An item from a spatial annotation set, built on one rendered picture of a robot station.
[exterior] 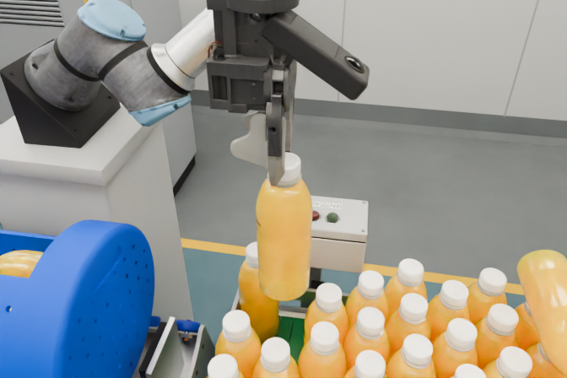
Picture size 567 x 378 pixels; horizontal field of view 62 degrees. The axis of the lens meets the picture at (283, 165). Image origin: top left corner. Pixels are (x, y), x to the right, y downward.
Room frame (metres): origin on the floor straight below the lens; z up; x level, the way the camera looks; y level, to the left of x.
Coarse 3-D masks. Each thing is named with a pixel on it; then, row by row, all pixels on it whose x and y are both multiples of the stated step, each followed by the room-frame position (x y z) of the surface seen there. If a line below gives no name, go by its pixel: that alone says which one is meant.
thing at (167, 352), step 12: (168, 324) 0.48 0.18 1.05; (156, 336) 0.46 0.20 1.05; (168, 336) 0.46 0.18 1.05; (156, 348) 0.43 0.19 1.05; (168, 348) 0.45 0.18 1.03; (180, 348) 0.48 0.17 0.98; (144, 360) 0.42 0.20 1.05; (156, 360) 0.41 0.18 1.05; (168, 360) 0.44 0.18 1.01; (180, 360) 0.48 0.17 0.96; (144, 372) 0.40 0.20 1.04; (156, 372) 0.40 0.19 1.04; (168, 372) 0.43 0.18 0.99; (180, 372) 0.47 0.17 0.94
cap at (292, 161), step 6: (288, 156) 0.47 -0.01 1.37; (294, 156) 0.47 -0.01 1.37; (288, 162) 0.46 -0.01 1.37; (294, 162) 0.46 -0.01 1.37; (288, 168) 0.45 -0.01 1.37; (294, 168) 0.45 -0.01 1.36; (288, 174) 0.45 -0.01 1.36; (294, 174) 0.45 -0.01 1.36; (282, 180) 0.45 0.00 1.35; (288, 180) 0.45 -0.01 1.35
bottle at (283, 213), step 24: (264, 192) 0.45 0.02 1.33; (288, 192) 0.44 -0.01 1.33; (264, 216) 0.44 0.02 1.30; (288, 216) 0.43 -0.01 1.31; (264, 240) 0.44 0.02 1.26; (288, 240) 0.43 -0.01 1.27; (264, 264) 0.44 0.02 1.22; (288, 264) 0.43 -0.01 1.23; (264, 288) 0.44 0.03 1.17; (288, 288) 0.43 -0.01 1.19
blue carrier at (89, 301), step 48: (0, 240) 0.63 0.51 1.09; (48, 240) 0.61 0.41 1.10; (96, 240) 0.47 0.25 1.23; (144, 240) 0.57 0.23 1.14; (0, 288) 0.40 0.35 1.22; (48, 288) 0.40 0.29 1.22; (96, 288) 0.44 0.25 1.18; (144, 288) 0.54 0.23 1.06; (0, 336) 0.36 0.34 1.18; (48, 336) 0.35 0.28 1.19; (96, 336) 0.40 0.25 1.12; (144, 336) 0.51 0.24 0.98
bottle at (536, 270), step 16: (528, 256) 0.51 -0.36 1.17; (544, 256) 0.49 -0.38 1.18; (560, 256) 0.50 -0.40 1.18; (528, 272) 0.48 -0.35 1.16; (544, 272) 0.47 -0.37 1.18; (560, 272) 0.46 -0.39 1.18; (528, 288) 0.46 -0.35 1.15; (544, 288) 0.44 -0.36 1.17; (560, 288) 0.44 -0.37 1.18; (528, 304) 0.44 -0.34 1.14; (544, 304) 0.42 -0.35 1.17; (560, 304) 0.41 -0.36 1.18; (544, 320) 0.40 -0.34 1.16; (560, 320) 0.39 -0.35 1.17; (544, 336) 0.38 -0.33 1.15; (560, 336) 0.37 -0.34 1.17; (544, 352) 0.37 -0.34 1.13; (560, 352) 0.35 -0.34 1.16; (560, 368) 0.34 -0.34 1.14
